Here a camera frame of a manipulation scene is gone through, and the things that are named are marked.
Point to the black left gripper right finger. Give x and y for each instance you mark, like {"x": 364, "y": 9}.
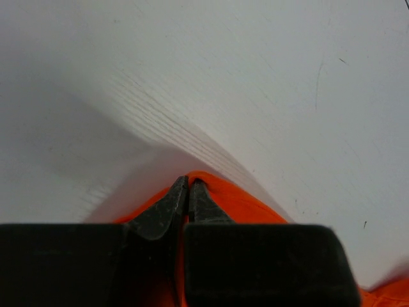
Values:
{"x": 258, "y": 264}

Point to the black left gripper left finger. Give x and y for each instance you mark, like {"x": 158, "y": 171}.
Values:
{"x": 92, "y": 264}

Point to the orange t shirt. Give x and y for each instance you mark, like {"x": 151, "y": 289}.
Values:
{"x": 244, "y": 208}

